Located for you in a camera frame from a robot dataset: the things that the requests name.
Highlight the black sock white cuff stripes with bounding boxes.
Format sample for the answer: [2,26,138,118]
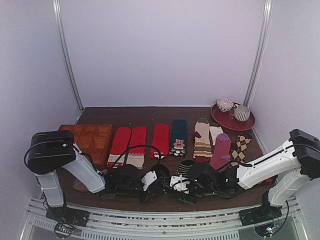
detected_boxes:
[151,164,171,193]

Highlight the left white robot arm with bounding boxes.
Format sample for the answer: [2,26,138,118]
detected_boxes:
[23,130,161,222]

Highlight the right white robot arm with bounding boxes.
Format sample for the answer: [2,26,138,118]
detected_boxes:
[170,129,320,221]

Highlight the black thin striped sock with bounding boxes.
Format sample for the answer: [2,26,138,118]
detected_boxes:
[178,160,195,178]

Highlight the red sock beige cuff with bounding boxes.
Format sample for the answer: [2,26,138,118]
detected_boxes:
[126,126,147,170]

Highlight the purple magenta sock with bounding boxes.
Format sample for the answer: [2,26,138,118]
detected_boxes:
[209,133,231,171]

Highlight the beige striped sock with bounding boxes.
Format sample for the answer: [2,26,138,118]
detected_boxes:
[193,117,212,163]

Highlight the red sock white cuff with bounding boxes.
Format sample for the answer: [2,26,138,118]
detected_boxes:
[107,127,132,168]

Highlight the dark green reindeer sock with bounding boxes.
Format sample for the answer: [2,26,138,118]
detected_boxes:
[169,119,188,157]

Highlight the brown argyle sock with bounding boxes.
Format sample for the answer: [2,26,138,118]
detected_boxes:
[229,133,253,163]

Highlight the tan sock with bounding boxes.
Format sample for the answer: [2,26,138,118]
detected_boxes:
[72,178,89,192]

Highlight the orange compartment organizer tray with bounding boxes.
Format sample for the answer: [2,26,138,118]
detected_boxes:
[58,124,114,171]

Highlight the small cream sock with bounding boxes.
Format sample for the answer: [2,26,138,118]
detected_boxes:
[209,125,224,146]

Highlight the red folded sock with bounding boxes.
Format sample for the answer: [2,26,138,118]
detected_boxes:
[150,123,170,159]

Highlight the red plate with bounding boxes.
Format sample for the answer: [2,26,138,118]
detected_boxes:
[210,104,256,132]

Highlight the black red argyle sock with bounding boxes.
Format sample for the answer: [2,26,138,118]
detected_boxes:
[258,175,278,186]

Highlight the striped grey cup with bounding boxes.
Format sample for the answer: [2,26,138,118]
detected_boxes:
[234,105,251,122]

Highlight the patterned white bowl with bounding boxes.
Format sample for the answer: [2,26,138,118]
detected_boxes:
[216,97,234,113]

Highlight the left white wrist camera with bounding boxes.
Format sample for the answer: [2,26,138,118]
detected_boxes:
[141,170,158,192]

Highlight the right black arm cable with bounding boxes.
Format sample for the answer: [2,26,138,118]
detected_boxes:
[217,159,291,231]

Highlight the right aluminium frame post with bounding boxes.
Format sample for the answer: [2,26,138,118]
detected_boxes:
[243,0,273,108]

